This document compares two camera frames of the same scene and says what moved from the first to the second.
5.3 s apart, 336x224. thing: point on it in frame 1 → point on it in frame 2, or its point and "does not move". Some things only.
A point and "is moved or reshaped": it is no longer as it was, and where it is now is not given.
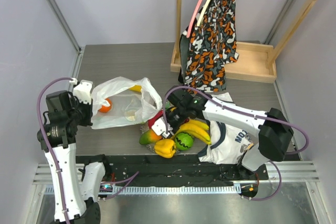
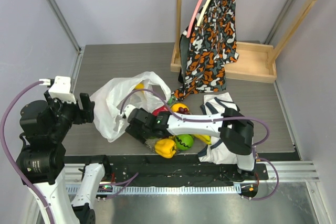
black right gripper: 172,115 → 134,123
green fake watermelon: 184,141 does not move
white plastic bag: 129,106 is moved or reshaped
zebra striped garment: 184,55 does not move
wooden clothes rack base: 256,61 does not move
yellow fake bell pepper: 165,148 does not move
